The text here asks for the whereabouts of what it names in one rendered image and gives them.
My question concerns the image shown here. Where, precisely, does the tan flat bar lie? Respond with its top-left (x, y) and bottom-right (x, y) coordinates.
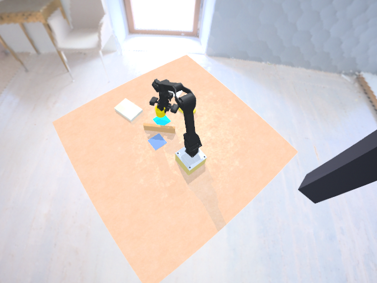
top-left (143, 123), bottom-right (175, 133)

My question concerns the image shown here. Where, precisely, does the yellow cup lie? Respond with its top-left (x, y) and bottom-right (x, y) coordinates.
top-left (155, 106), bottom-right (166, 118)

